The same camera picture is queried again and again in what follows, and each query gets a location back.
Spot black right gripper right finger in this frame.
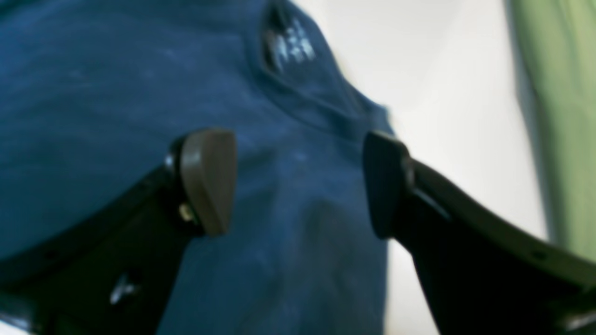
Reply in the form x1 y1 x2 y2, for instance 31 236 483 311
363 132 596 335

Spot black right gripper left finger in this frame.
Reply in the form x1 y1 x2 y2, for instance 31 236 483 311
1 129 237 335

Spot dark blue t-shirt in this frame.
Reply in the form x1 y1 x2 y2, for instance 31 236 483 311
0 0 390 335

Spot green cloth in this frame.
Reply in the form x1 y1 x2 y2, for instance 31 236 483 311
505 0 596 261

